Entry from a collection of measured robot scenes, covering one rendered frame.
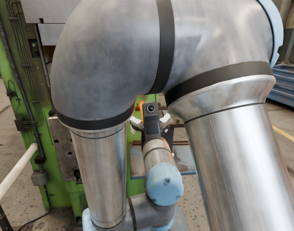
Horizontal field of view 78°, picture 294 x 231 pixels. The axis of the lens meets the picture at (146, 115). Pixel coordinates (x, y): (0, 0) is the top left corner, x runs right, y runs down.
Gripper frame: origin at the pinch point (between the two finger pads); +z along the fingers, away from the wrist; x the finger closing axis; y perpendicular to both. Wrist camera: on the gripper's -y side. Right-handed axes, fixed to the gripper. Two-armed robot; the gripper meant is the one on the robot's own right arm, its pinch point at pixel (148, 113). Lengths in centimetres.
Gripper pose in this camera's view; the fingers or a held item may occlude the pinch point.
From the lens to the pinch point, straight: 67.4
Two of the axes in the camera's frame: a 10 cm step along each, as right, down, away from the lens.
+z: -1.0, -4.1, 9.0
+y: 0.0, 9.1, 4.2
